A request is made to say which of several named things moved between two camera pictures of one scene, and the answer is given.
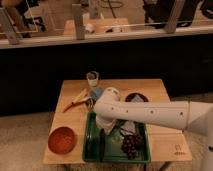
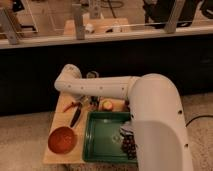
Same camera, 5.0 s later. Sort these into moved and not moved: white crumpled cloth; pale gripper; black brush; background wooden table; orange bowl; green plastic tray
Moved: pale gripper; black brush
Not moved: background wooden table; green plastic tray; white crumpled cloth; orange bowl
